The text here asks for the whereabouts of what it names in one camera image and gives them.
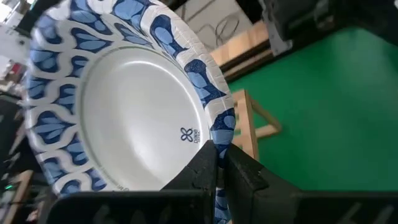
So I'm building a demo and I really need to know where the wooden slatted shelf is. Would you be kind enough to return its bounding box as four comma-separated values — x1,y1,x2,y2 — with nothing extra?
231,89,283,161

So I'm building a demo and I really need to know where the white metal base bracket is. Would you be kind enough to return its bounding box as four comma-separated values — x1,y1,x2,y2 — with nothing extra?
262,17,294,57

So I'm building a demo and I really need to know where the blue white patterned paper bowl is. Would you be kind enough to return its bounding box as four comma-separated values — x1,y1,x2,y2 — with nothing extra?
24,0,236,224

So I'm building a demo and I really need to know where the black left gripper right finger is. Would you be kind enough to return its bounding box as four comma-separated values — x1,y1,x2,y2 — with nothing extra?
225,142,398,224

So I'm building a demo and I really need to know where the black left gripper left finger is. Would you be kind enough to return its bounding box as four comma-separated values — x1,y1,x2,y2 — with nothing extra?
46,139,218,224

